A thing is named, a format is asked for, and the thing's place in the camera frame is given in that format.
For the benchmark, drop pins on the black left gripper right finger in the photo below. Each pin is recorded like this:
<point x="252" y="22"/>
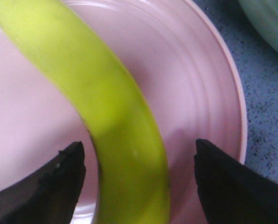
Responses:
<point x="231" y="193"/>

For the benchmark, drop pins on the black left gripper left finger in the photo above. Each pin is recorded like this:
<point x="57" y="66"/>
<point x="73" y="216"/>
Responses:
<point x="50" y="194"/>

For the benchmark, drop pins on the yellow banana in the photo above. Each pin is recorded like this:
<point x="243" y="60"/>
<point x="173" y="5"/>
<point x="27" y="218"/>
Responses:
<point x="133" y="180"/>

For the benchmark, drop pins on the pink plate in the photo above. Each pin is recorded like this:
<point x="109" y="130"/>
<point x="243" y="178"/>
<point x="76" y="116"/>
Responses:
<point x="181" y="64"/>

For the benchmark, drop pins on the green ribbed bowl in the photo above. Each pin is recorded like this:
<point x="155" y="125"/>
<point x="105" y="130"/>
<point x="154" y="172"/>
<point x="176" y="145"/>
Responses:
<point x="263" y="15"/>

